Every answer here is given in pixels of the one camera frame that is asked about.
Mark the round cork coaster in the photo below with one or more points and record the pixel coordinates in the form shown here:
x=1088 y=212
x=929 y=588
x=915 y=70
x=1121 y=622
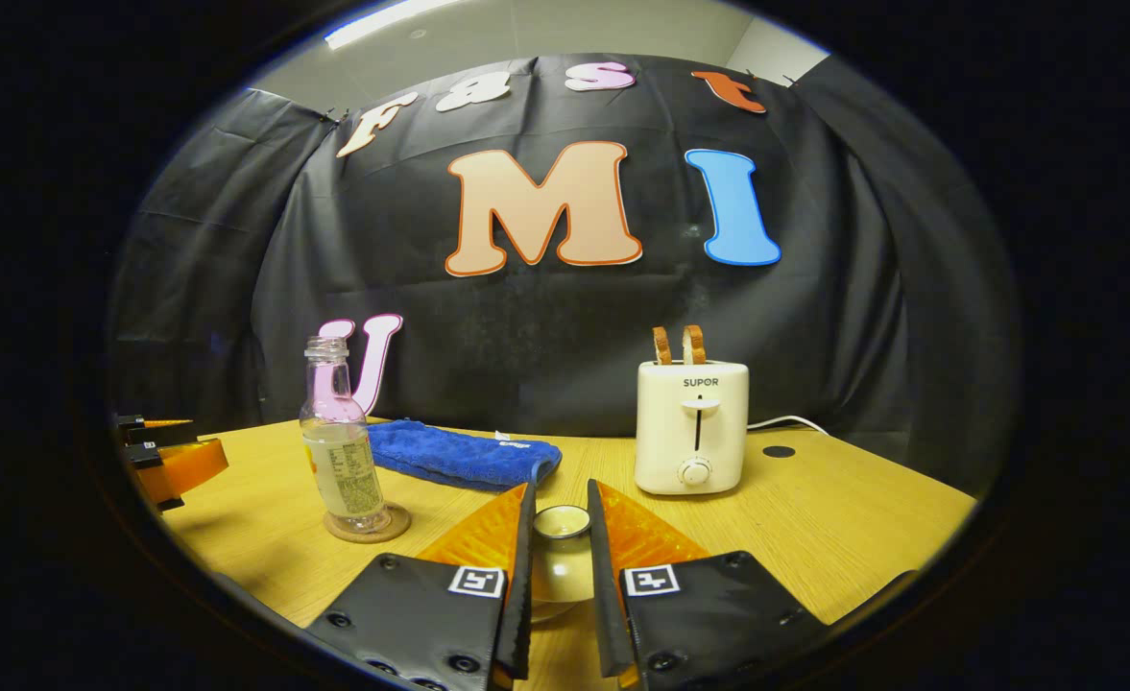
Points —
x=396 y=526

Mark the clear plastic water bottle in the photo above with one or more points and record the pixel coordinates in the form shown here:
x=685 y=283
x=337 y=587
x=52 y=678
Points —
x=344 y=470

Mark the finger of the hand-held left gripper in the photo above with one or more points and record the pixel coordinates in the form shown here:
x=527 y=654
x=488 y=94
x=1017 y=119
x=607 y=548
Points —
x=185 y=465
x=156 y=432

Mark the cream toaster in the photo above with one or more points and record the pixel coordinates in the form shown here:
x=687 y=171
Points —
x=689 y=432

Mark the black round table grommet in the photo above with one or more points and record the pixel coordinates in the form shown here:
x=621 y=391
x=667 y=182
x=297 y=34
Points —
x=779 y=451

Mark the toast slice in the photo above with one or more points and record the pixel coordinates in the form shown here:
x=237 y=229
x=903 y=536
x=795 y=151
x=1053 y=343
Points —
x=661 y=347
x=694 y=345

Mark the cream teacup lid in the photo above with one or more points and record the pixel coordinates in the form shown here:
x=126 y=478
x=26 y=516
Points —
x=562 y=557

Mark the black backdrop cloth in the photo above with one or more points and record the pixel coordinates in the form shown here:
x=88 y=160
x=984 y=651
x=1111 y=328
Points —
x=545 y=326

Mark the blue folded towel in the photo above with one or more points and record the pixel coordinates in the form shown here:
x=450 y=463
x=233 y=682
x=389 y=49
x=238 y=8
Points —
x=459 y=456

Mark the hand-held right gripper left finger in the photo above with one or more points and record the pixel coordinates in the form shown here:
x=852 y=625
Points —
x=518 y=614

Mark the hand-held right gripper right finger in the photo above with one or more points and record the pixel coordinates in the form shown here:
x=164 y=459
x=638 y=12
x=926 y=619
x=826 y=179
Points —
x=608 y=614

